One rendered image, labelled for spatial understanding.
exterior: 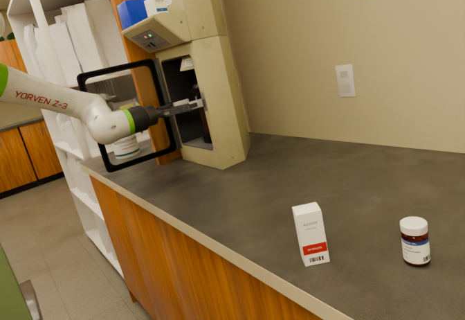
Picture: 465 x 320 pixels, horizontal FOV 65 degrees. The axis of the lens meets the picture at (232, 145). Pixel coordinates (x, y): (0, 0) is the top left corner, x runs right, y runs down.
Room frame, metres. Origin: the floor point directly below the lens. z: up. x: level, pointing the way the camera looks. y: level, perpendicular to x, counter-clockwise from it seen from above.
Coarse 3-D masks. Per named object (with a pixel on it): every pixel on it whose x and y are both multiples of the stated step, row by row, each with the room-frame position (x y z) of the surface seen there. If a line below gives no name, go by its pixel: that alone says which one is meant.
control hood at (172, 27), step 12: (168, 12) 1.25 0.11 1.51; (180, 12) 1.27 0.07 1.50; (144, 24) 1.30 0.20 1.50; (156, 24) 1.25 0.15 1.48; (168, 24) 1.24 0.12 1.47; (180, 24) 1.26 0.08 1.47; (132, 36) 1.45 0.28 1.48; (168, 36) 1.29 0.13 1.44; (180, 36) 1.26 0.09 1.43; (144, 48) 1.51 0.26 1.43; (156, 48) 1.45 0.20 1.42
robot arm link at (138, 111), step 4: (132, 104) 1.31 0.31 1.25; (132, 108) 1.29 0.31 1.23; (136, 108) 1.29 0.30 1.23; (140, 108) 1.29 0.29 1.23; (132, 112) 1.27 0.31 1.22; (136, 112) 1.27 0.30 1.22; (140, 112) 1.28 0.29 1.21; (144, 112) 1.28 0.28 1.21; (132, 116) 1.26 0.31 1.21; (136, 116) 1.26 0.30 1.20; (140, 116) 1.27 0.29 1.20; (144, 116) 1.27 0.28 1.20; (136, 120) 1.26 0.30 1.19; (140, 120) 1.27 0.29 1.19; (144, 120) 1.27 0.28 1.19; (148, 120) 1.28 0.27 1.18; (136, 124) 1.26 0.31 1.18; (140, 124) 1.27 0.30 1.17; (144, 124) 1.27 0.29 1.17; (148, 124) 1.28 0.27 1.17; (136, 128) 1.26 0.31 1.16; (140, 128) 1.27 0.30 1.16; (144, 128) 1.28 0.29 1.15; (136, 132) 1.28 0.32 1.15; (140, 132) 1.31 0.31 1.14
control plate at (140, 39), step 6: (150, 30) 1.32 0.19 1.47; (138, 36) 1.42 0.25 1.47; (144, 36) 1.39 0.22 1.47; (150, 36) 1.36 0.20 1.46; (156, 36) 1.34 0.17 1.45; (138, 42) 1.47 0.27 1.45; (144, 42) 1.45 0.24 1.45; (156, 42) 1.39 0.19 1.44; (162, 42) 1.36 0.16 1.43; (150, 48) 1.48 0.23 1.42
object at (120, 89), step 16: (96, 80) 1.43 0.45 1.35; (112, 80) 1.45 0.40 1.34; (128, 80) 1.48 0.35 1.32; (144, 80) 1.50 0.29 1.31; (112, 96) 1.44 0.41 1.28; (128, 96) 1.47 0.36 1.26; (144, 96) 1.50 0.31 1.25; (160, 128) 1.51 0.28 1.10; (112, 144) 1.42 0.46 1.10; (128, 144) 1.45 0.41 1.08; (144, 144) 1.47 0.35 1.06; (160, 144) 1.50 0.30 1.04; (112, 160) 1.41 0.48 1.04; (128, 160) 1.44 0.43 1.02
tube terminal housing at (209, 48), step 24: (192, 0) 1.30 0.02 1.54; (216, 0) 1.44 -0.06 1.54; (192, 24) 1.29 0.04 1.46; (216, 24) 1.34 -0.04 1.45; (168, 48) 1.44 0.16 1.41; (192, 48) 1.28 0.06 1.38; (216, 48) 1.33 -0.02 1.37; (216, 72) 1.31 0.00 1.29; (216, 96) 1.30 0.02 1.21; (240, 96) 1.52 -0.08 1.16; (216, 120) 1.29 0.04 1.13; (240, 120) 1.41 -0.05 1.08; (216, 144) 1.28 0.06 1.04; (240, 144) 1.33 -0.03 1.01
